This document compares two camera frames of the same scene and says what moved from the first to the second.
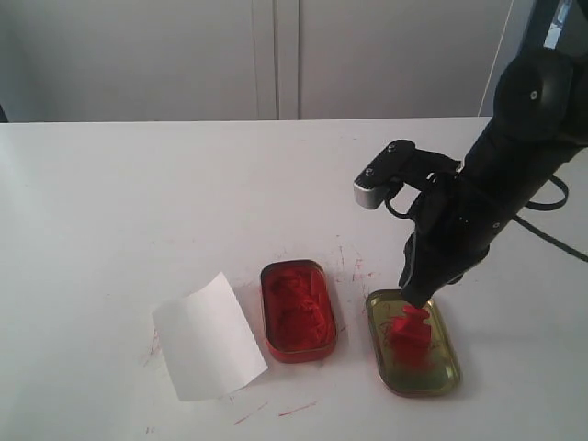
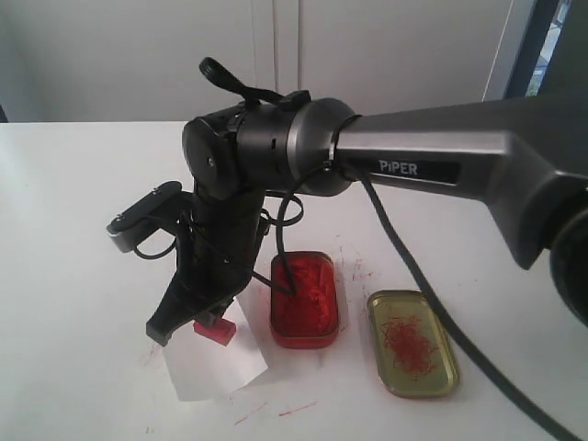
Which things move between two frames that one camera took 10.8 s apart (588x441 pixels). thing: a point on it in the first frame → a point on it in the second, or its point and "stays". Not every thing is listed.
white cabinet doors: [199, 61] stays
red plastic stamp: [412, 338] → [220, 333]
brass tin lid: [443, 375] stays
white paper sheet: [208, 347] stays
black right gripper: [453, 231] → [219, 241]
